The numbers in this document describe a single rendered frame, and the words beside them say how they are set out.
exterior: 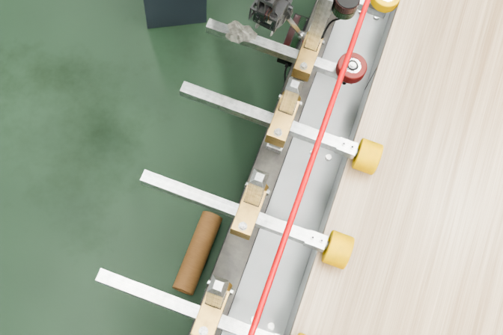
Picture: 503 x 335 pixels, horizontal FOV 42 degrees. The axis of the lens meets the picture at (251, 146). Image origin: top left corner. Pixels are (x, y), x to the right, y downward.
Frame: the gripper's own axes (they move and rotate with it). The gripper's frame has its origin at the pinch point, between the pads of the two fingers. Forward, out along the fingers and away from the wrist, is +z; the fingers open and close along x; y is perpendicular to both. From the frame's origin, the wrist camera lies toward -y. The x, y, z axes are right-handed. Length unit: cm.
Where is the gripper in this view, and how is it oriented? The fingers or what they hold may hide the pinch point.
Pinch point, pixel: (271, 22)
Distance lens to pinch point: 170.3
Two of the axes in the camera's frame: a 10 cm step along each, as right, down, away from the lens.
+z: -0.8, 3.5, 9.3
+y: -4.8, 8.1, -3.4
